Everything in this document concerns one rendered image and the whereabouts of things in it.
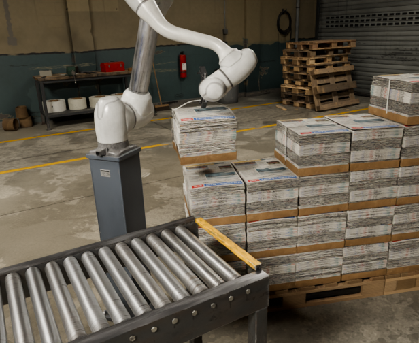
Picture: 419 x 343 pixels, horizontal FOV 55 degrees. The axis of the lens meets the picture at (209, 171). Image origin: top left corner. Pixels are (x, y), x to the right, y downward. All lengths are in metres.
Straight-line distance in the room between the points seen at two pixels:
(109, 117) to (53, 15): 6.44
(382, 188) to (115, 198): 1.45
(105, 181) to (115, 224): 0.24
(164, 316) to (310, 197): 1.24
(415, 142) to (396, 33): 7.38
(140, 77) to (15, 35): 6.26
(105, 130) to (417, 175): 1.70
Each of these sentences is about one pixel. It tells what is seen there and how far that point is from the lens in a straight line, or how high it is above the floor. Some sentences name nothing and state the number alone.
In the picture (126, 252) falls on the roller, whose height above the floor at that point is 0.80.
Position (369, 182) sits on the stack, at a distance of 2.35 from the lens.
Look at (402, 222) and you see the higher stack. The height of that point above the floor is 0.50.
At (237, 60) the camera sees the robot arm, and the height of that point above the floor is 1.45.
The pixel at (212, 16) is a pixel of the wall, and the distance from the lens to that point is 9.57.
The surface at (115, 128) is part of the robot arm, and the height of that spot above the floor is 1.13.
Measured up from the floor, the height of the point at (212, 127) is 1.13.
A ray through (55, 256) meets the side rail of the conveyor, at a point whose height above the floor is 0.80.
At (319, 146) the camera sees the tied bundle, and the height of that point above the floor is 0.99.
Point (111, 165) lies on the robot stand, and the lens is 2.05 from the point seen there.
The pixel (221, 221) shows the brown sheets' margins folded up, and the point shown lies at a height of 0.63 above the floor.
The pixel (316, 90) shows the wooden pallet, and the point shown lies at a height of 0.42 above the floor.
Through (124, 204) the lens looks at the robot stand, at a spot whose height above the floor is 0.74.
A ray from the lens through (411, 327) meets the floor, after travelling 2.60.
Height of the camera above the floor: 1.57
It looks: 19 degrees down
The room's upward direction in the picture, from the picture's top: 2 degrees counter-clockwise
